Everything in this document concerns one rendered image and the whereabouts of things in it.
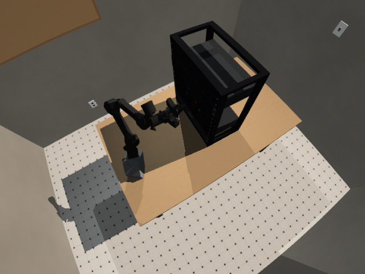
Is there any black server rack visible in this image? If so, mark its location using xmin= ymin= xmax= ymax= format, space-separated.
xmin=170 ymin=21 xmax=270 ymax=147

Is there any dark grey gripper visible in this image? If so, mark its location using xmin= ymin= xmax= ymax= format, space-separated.
xmin=158 ymin=98 xmax=186 ymax=123

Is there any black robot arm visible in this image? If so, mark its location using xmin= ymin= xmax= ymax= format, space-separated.
xmin=104 ymin=98 xmax=180 ymax=159

